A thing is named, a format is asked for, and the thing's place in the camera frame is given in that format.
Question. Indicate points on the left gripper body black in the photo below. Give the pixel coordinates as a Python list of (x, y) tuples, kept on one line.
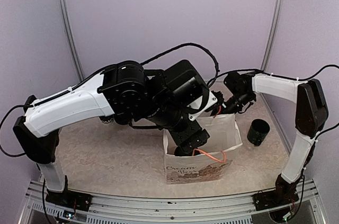
[(183, 139)]

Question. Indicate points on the aluminium front rail frame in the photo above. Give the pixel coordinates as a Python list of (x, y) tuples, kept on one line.
[(236, 208)]

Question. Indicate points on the white paper takeout bag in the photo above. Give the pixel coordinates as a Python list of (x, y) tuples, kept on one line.
[(211, 160)]

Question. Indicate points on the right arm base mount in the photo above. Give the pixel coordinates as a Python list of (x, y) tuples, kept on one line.
[(275, 198)]

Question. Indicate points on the left aluminium corner post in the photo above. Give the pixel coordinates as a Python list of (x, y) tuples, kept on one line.
[(70, 40)]

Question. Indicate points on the cup holding white straws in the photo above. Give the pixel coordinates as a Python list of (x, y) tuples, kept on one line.
[(107, 119)]

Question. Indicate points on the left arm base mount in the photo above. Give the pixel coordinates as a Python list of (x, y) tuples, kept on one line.
[(70, 199)]

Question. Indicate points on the aluminium corner post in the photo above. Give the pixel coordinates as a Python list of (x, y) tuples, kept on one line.
[(70, 40), (272, 34)]

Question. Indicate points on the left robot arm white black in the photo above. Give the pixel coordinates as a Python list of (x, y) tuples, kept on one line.
[(172, 99)]

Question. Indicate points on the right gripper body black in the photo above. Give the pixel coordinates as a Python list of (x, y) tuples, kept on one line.
[(243, 98)]

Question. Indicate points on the right aluminium corner post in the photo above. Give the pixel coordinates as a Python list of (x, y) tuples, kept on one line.
[(272, 34)]

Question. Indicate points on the dark green mug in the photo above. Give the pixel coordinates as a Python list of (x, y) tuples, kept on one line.
[(258, 131)]

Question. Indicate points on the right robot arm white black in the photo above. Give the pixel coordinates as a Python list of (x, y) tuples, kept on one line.
[(311, 114)]

